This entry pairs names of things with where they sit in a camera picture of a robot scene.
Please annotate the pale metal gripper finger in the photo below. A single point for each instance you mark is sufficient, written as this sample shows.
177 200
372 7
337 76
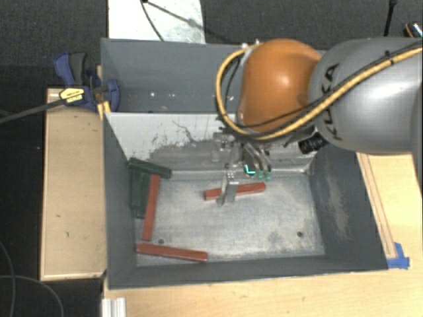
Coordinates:
223 191
233 191

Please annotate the dark green flat block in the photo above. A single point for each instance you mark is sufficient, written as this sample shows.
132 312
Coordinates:
142 197
150 167
133 191

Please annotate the black cylinder on white bracket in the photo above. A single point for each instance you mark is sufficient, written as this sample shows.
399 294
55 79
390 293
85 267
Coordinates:
310 144

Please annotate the red-brown flat block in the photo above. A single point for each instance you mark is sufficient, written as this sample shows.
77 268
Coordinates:
251 189
172 252
151 206

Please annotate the pale wood board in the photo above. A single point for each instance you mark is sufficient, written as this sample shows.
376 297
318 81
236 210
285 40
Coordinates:
72 193

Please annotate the grey metal bin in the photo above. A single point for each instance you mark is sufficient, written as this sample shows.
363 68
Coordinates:
238 230

